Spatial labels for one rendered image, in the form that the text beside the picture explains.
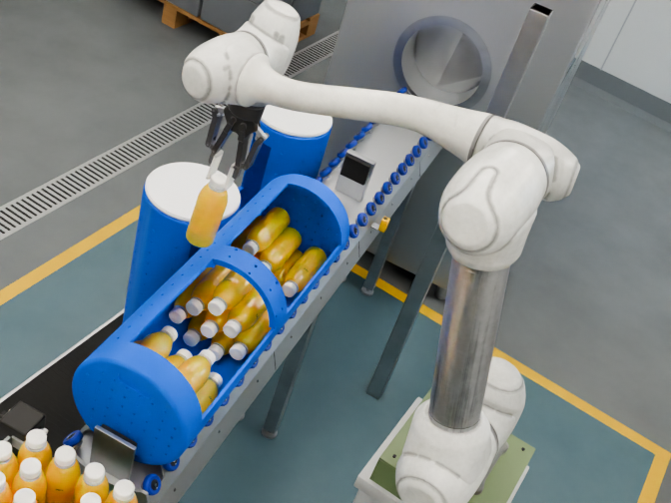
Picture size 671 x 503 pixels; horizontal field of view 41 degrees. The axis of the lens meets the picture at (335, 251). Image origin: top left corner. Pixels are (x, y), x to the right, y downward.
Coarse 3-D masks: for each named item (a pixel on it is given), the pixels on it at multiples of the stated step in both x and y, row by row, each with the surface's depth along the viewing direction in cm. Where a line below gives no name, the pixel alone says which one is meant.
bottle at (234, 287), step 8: (232, 272) 216; (224, 280) 214; (232, 280) 213; (240, 280) 214; (216, 288) 212; (224, 288) 211; (232, 288) 211; (240, 288) 213; (248, 288) 216; (216, 296) 210; (224, 296) 210; (232, 296) 211; (240, 296) 213; (232, 304) 211
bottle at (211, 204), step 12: (204, 192) 198; (216, 192) 197; (204, 204) 198; (216, 204) 198; (192, 216) 203; (204, 216) 200; (216, 216) 200; (192, 228) 204; (204, 228) 202; (216, 228) 204; (192, 240) 205; (204, 240) 205
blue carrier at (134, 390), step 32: (288, 192) 250; (320, 192) 241; (320, 224) 251; (192, 256) 218; (224, 256) 211; (160, 288) 205; (256, 288) 209; (128, 320) 194; (160, 320) 217; (96, 352) 184; (128, 352) 181; (192, 352) 222; (256, 352) 206; (96, 384) 185; (128, 384) 181; (160, 384) 178; (224, 384) 211; (96, 416) 191; (128, 416) 186; (160, 416) 182; (192, 416) 183; (160, 448) 187
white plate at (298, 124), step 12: (276, 108) 306; (264, 120) 298; (276, 120) 300; (288, 120) 302; (300, 120) 304; (312, 120) 306; (324, 120) 308; (288, 132) 296; (300, 132) 298; (312, 132) 300; (324, 132) 302
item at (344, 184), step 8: (352, 152) 288; (344, 160) 288; (352, 160) 286; (360, 160) 287; (368, 160) 287; (344, 168) 289; (352, 168) 288; (360, 168) 287; (368, 168) 286; (344, 176) 291; (352, 176) 290; (360, 176) 288; (368, 176) 289; (336, 184) 296; (344, 184) 294; (352, 184) 293; (360, 184) 290; (344, 192) 296; (352, 192) 295; (360, 192) 293; (360, 200) 295
